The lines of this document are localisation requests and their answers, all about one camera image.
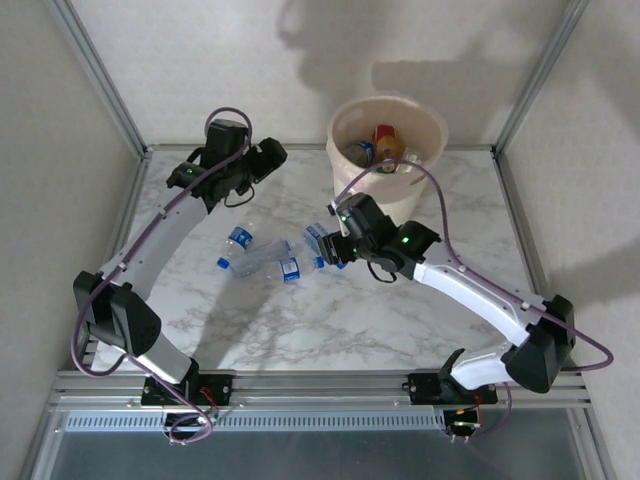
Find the crushed clear bottle blue label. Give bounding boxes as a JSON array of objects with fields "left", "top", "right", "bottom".
[{"left": 301, "top": 223, "right": 350, "bottom": 271}]

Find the stubby bottle blue label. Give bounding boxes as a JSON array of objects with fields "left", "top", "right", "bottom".
[{"left": 342, "top": 139, "right": 377, "bottom": 164}]

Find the small clear bottle blue label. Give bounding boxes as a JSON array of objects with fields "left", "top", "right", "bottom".
[{"left": 216, "top": 224, "right": 257, "bottom": 270}]

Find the cream plastic waste bin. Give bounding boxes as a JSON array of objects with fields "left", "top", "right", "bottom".
[{"left": 325, "top": 96, "right": 450, "bottom": 226}]

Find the grey metal lower panel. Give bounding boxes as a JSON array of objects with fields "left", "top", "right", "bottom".
[{"left": 47, "top": 430, "right": 591, "bottom": 480}]

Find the small lit circuit board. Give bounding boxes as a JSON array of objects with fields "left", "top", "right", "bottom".
[
  {"left": 164, "top": 412, "right": 214, "bottom": 434},
  {"left": 444, "top": 408, "right": 484, "bottom": 432}
]

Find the aluminium frame rail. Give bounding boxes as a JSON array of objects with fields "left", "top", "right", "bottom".
[
  {"left": 79, "top": 149, "right": 154, "bottom": 371},
  {"left": 491, "top": 148, "right": 584, "bottom": 374},
  {"left": 144, "top": 143, "right": 496, "bottom": 153}
]

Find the right wrist short black cable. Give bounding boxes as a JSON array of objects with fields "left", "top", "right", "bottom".
[{"left": 367, "top": 259, "right": 400, "bottom": 285}]

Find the wrist short black cable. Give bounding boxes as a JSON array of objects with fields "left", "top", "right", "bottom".
[
  {"left": 222, "top": 182, "right": 257, "bottom": 209},
  {"left": 367, "top": 259, "right": 400, "bottom": 285}
]

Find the left wrist short black cable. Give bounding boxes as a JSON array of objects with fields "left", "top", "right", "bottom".
[{"left": 222, "top": 182, "right": 257, "bottom": 209}]

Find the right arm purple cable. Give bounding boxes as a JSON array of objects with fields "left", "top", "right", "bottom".
[{"left": 332, "top": 158, "right": 615, "bottom": 444}]

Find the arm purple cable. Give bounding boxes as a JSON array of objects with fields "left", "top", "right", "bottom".
[
  {"left": 332, "top": 158, "right": 615, "bottom": 444},
  {"left": 71, "top": 106, "right": 253, "bottom": 447}
]

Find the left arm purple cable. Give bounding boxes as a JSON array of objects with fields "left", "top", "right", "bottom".
[{"left": 71, "top": 106, "right": 253, "bottom": 447}]

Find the wide grooved aluminium rail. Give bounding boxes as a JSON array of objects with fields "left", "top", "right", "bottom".
[{"left": 52, "top": 368, "right": 591, "bottom": 412}]

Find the aluminium frame post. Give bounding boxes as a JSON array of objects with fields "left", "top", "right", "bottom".
[
  {"left": 47, "top": 0, "right": 151, "bottom": 157},
  {"left": 492, "top": 0, "right": 592, "bottom": 153}
]

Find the grey slotted cable duct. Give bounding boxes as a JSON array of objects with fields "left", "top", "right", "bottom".
[{"left": 59, "top": 410, "right": 446, "bottom": 433}]

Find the aluminium frame leg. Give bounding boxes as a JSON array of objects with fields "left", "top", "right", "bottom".
[
  {"left": 19, "top": 407, "right": 67, "bottom": 480},
  {"left": 569, "top": 407, "right": 619, "bottom": 480}
]

